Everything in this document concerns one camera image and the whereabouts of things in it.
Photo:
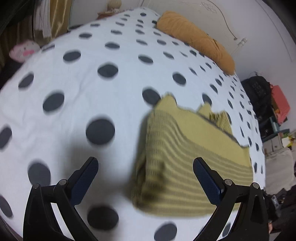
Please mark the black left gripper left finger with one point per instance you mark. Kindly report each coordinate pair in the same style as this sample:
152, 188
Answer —
40, 222

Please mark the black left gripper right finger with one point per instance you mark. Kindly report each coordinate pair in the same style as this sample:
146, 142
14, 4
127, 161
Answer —
251, 222

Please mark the yellow grey striped knit sweater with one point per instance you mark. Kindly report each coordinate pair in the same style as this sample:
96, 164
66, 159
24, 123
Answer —
165, 184

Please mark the cluttered side table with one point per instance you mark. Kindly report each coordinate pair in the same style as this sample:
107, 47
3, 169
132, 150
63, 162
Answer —
279, 152

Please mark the coral red box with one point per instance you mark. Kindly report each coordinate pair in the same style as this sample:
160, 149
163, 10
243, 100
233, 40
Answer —
280, 104

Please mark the black backpack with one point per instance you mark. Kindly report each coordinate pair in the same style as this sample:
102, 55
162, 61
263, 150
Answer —
259, 92

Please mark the white polka dot bed cover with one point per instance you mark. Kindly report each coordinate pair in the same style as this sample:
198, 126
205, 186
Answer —
88, 94

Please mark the pink cat plush toy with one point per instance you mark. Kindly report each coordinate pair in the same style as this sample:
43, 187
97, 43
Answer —
23, 51

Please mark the hanging white garment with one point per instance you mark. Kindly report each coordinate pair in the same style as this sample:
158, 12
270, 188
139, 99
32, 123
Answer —
42, 18

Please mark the mustard orange pillow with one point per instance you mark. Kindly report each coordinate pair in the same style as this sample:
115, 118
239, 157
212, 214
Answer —
179, 27

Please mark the golden satin curtain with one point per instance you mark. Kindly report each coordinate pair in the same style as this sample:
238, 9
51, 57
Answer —
59, 16

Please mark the beige round plush toy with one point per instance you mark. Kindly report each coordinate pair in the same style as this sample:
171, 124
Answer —
114, 5

